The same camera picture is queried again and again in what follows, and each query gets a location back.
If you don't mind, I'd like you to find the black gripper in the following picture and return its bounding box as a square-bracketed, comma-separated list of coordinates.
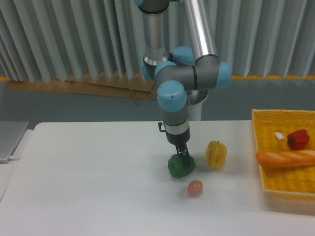
[166, 129, 191, 170]

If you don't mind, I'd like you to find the green bell pepper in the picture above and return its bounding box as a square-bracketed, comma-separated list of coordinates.
[167, 154, 196, 178]

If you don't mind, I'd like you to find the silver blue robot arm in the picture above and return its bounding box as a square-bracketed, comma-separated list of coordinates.
[134, 0, 231, 169]

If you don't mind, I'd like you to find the yellow woven basket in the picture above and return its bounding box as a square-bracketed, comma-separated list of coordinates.
[252, 109, 315, 200]

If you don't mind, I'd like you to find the yellow bell pepper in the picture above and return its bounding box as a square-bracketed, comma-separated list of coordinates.
[206, 141, 227, 170]

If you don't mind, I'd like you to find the brown egg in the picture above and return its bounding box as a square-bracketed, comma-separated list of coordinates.
[187, 180, 203, 197]

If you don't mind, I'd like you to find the brown cardboard sheet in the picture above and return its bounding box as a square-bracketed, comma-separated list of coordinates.
[5, 72, 157, 105]

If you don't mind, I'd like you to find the white paper tag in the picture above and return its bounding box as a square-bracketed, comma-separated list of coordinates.
[274, 132, 284, 140]

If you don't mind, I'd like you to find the red bell pepper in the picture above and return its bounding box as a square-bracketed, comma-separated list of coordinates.
[287, 129, 310, 150]

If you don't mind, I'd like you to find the baguette bread loaf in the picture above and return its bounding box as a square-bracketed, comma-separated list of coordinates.
[255, 149, 315, 167]

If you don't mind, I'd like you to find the silver laptop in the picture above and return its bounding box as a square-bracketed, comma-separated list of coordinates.
[0, 121, 29, 164]

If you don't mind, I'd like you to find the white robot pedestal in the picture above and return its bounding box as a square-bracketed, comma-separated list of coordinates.
[186, 90, 208, 121]

